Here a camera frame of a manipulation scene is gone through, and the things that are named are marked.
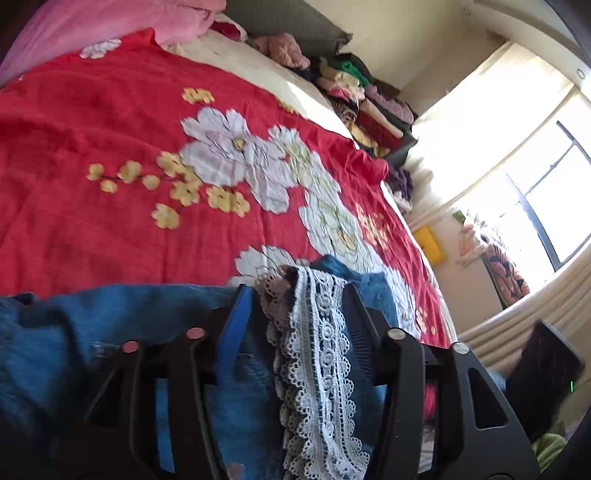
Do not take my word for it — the green plush cloth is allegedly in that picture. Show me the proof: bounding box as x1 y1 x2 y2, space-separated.
531 431 568 472

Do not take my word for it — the grey headboard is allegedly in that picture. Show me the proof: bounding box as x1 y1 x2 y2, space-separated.
226 0 354 58

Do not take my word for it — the red floral blanket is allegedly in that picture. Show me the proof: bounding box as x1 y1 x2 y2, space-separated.
0 28 458 352

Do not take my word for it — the yellow box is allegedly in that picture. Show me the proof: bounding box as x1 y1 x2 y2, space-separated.
412 224 445 265

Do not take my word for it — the printed hanging cloth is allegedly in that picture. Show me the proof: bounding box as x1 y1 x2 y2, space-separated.
455 210 531 308

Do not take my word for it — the blue denim pants lace trim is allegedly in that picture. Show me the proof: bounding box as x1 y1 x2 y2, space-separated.
0 256 402 480

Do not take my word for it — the window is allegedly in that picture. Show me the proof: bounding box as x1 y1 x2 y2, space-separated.
505 120 591 273

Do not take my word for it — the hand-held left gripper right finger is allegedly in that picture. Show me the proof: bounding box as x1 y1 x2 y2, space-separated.
344 284 541 480

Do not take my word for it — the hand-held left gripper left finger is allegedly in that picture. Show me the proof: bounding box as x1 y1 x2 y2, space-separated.
60 284 259 480

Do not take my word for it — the dark red cloth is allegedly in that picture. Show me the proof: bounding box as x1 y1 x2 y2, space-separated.
210 18 247 43

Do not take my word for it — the white radiator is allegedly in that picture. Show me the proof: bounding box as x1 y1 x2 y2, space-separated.
457 272 591 367

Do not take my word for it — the purple garment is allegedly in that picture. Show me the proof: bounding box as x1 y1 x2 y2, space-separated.
385 164 416 204

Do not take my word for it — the white curtain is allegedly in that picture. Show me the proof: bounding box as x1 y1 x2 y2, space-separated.
411 41 583 222

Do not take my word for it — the pink duvet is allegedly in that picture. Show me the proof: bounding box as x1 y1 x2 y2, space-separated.
0 0 227 86

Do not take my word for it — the pink fluffy garment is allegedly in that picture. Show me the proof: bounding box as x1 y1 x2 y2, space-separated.
253 33 311 69

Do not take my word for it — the stack of folded clothes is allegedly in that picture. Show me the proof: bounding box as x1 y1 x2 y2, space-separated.
316 53 419 160

